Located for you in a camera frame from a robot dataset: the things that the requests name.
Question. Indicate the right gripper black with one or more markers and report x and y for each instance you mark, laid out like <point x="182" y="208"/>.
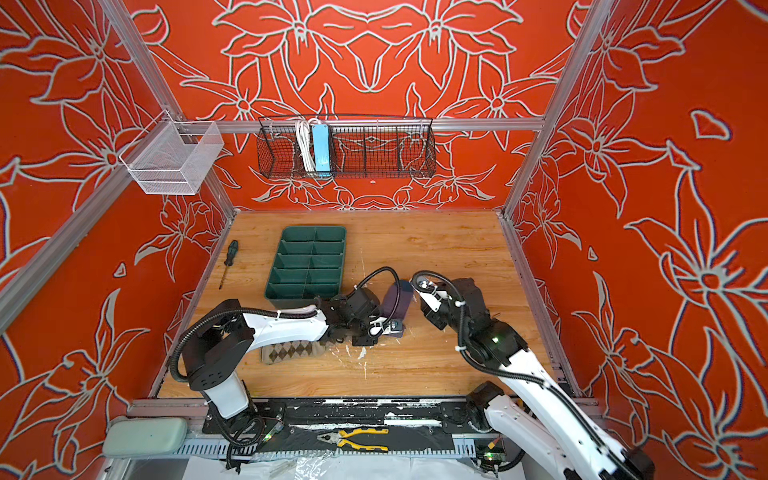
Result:
<point x="432" y="315"/>

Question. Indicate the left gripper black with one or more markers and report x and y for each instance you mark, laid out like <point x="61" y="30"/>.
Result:
<point x="366" y="340"/>

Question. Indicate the purple sock yellow cuff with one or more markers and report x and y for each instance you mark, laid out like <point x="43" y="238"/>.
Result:
<point x="397" y="301"/>

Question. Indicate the green plastic divided tray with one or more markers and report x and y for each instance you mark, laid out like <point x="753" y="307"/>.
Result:
<point x="308" y="265"/>

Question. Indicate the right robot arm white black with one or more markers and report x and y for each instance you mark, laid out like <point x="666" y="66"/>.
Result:
<point x="538" y="416"/>

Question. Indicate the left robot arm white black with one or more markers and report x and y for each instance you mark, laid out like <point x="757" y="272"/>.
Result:
<point x="208" y="353"/>

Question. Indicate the beige argyle sock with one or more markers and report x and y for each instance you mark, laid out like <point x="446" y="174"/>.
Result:
<point x="282" y="352"/>

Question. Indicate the light blue box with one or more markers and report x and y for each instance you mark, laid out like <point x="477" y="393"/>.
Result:
<point x="321" y="145"/>

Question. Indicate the pale green foam pad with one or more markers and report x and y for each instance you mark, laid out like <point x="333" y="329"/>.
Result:
<point x="144" y="437"/>

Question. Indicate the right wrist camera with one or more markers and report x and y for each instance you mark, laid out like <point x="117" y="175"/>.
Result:
<point x="431" y="295"/>

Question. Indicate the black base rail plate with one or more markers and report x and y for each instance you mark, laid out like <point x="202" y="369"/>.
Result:
<point x="449" y="414"/>

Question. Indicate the yellow handle pliers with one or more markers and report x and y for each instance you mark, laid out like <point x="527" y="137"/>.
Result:
<point x="344" y="438"/>

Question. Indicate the green handle screwdriver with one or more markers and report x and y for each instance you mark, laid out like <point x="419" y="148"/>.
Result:
<point x="231" y="254"/>

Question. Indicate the white slotted cable duct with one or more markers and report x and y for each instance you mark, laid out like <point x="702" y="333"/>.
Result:
<point x="462" y="448"/>

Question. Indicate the black wire wall basket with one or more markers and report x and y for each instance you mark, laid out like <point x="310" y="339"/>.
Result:
<point x="360" y="147"/>

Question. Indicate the white wire mesh basket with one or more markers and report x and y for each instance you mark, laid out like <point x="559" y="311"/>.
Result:
<point x="173" y="158"/>

